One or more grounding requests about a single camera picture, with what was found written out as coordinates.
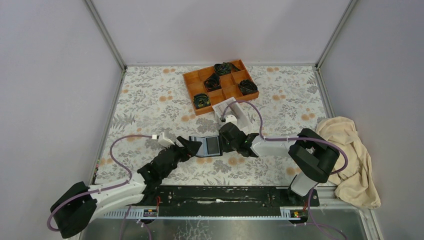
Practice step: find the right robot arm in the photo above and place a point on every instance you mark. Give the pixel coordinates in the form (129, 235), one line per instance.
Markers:
(315, 156)

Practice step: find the white plastic card box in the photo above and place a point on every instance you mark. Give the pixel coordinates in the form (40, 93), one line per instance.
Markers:
(231, 107)

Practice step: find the rolled black belt top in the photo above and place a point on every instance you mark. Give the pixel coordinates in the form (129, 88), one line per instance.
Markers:
(225, 68)

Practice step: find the orange wooden divided tray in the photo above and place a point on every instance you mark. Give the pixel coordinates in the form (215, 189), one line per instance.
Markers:
(194, 82)

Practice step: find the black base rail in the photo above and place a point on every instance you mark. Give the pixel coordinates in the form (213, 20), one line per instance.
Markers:
(226, 201)

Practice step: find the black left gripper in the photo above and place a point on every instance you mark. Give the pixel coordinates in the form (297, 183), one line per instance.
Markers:
(192, 147)

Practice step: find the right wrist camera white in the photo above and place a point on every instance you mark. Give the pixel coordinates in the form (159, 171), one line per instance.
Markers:
(231, 119)

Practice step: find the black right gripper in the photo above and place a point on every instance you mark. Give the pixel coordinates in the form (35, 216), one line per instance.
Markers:
(225, 148)

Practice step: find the rolled black belt right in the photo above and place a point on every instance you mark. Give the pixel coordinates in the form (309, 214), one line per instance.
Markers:
(247, 87)

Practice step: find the beige crumpled cloth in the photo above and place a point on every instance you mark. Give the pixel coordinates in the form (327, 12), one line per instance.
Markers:
(355, 183)

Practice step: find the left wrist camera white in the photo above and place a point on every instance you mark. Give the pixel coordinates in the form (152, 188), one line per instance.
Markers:
(164, 140)

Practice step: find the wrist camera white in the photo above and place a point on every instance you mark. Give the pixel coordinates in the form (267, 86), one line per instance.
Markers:
(231, 119)
(164, 140)

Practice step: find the rolled black belt front-left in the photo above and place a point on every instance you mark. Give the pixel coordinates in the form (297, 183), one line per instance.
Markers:
(201, 100)

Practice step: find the white slotted cable duct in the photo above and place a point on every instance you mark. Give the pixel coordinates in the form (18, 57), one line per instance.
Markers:
(141, 214)

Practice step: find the black leather card holder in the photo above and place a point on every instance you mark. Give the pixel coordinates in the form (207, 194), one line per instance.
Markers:
(210, 146)

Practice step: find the rolled black belt middle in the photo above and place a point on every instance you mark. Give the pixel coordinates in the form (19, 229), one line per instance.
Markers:
(212, 83)

